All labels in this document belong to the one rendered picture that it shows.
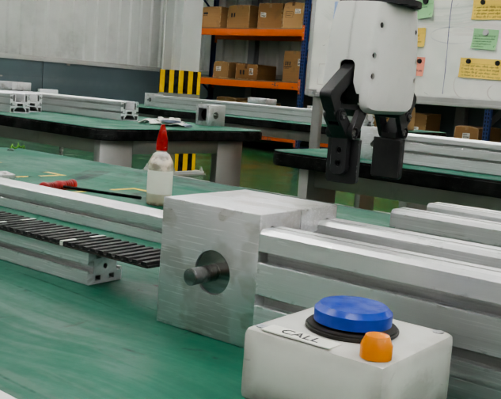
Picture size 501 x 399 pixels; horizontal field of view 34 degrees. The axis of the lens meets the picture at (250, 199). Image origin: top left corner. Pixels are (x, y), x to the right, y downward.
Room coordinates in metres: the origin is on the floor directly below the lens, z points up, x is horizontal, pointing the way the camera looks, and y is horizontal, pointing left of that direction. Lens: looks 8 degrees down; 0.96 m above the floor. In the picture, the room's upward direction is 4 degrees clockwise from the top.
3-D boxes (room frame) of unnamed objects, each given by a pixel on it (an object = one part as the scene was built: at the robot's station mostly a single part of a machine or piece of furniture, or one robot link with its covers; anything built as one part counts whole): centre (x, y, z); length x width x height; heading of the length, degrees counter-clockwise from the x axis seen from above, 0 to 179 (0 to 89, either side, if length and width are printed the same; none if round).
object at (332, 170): (0.73, -0.07, 0.91); 0.03 x 0.03 x 0.07; 53
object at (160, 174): (1.19, 0.13, 0.84); 0.04 x 0.04 x 0.12
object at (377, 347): (0.36, -0.06, 0.85); 0.01 x 0.01 x 0.01
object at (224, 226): (0.60, 0.01, 0.83); 0.12 x 0.09 x 0.10; 143
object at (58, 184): (1.21, 0.23, 0.79); 0.16 x 0.08 x 0.02; 65
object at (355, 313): (0.41, -0.06, 0.84); 0.04 x 0.04 x 0.02
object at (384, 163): (0.81, -0.14, 0.91); 0.03 x 0.03 x 0.07; 53
